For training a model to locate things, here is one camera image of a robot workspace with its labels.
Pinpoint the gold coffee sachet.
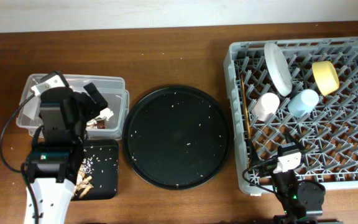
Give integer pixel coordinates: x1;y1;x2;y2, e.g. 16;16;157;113
86;119;106;129

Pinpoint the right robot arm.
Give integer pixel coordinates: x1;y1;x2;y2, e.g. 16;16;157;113
242;132;326;224

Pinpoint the clear plastic waste bin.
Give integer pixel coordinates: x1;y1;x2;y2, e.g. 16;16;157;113
16;74;130;140

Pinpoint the pink plastic cup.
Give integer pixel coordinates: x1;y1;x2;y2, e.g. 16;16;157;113
252;93;280;121

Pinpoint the food scraps pile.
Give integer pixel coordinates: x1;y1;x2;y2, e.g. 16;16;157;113
73;158;93;199

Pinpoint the grey dishwasher rack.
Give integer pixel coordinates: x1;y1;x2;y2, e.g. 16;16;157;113
223;37;358;195

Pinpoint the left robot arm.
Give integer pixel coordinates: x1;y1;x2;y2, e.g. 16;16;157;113
21;72;108;223

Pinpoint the white napkin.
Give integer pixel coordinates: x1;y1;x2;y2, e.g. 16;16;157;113
88;108;114;122

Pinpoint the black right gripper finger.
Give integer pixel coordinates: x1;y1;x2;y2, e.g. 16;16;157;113
284;132;306;152
247;139;261;167

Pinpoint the round black tray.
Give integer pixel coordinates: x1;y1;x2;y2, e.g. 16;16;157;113
122;85;233;190

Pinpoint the blue plastic cup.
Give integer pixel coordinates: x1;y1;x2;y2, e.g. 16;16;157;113
288;89;319;118

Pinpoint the grey round plate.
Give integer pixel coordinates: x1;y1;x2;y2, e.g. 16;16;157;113
264;43;293;96

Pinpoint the rectangular black tray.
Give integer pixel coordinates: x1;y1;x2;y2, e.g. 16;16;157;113
72;139;119;201

